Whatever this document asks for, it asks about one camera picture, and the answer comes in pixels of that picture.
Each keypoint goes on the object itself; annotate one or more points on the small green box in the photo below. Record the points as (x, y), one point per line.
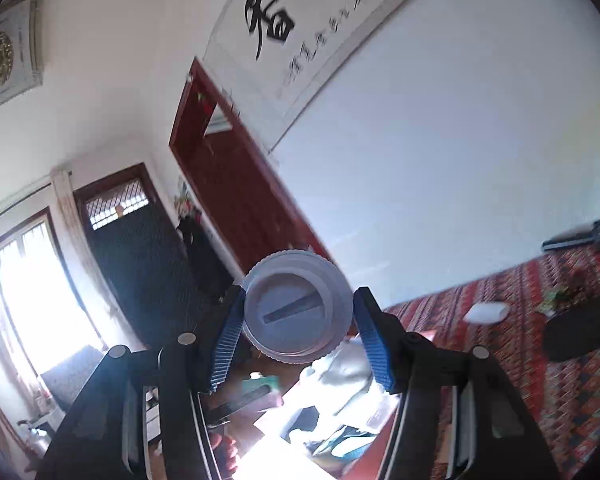
(260, 390)

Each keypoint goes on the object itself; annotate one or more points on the window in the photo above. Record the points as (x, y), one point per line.
(35, 300)

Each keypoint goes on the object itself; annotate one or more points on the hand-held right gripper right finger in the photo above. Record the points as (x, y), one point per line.
(375, 345)

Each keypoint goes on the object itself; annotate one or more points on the white round plastic lid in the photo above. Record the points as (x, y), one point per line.
(295, 305)

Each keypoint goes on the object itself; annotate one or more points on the white round pad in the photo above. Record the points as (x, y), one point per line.
(487, 312)

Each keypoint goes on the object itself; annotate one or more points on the black oval object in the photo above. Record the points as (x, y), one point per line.
(580, 330)

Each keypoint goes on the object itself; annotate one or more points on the dark red wooden door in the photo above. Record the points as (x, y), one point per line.
(230, 185)

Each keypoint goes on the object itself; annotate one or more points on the patterned red tablecloth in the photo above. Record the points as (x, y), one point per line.
(530, 410)

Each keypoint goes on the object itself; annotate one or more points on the black hanging garment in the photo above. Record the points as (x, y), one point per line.
(202, 255)

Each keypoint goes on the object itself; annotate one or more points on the pale curtain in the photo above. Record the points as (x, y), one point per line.
(75, 240)

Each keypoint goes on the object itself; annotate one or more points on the dark lattice double door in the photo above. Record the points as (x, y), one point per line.
(130, 260)

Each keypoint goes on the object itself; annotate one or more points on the calligraphy wall scroll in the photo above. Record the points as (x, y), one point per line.
(330, 25)

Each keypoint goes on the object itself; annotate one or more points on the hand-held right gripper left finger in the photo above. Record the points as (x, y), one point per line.
(227, 345)

